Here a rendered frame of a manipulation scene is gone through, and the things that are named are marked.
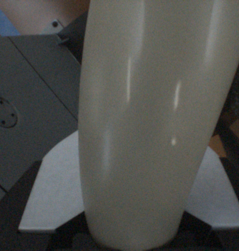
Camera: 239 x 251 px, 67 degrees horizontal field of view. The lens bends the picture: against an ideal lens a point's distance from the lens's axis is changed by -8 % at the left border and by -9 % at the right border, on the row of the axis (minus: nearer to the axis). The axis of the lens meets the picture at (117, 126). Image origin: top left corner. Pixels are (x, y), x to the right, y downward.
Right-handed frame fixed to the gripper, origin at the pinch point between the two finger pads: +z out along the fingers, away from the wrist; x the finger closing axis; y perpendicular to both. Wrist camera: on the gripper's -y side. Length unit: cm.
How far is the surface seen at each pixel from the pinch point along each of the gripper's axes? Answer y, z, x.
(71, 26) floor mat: -9, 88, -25
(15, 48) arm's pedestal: -3, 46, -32
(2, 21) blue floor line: -16, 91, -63
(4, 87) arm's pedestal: 4.3, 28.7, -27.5
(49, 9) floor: -18, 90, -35
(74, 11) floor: -16, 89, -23
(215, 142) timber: 47, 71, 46
